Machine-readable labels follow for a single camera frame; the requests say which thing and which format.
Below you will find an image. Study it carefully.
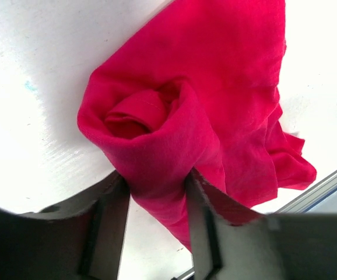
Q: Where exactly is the red t-shirt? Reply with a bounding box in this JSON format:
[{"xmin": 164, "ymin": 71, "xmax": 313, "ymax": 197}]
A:
[{"xmin": 77, "ymin": 1, "xmax": 317, "ymax": 248}]

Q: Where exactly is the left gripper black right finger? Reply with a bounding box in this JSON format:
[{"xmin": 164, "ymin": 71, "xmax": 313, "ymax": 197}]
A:
[{"xmin": 184, "ymin": 168, "xmax": 337, "ymax": 280}]

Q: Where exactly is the aluminium mounting rail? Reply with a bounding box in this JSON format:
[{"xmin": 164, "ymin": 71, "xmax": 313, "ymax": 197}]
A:
[{"xmin": 174, "ymin": 157, "xmax": 337, "ymax": 280}]

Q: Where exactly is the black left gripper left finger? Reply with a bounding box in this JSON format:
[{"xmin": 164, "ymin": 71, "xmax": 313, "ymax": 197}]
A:
[{"xmin": 0, "ymin": 172, "xmax": 130, "ymax": 279}]

